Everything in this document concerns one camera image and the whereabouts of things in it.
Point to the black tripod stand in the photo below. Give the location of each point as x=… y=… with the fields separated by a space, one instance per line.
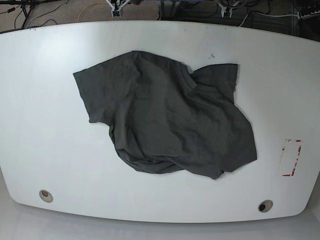
x=26 y=8

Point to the white power strip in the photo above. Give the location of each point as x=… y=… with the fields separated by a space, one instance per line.
x=309 y=12

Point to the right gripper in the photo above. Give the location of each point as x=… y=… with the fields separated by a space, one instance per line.
x=117 y=7

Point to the left table cable grommet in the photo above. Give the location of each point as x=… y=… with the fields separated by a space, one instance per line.
x=45 y=196

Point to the red tape rectangle marking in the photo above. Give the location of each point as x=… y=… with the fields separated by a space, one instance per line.
x=289 y=157

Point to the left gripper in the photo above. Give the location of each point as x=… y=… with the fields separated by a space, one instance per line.
x=227 y=7

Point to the dark grey t-shirt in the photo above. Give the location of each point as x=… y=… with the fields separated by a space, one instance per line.
x=163 y=118

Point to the right table cable grommet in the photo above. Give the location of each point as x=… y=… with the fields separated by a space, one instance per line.
x=265 y=206

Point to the table cable grommet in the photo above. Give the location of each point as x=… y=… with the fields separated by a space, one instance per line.
x=45 y=196
x=265 y=206

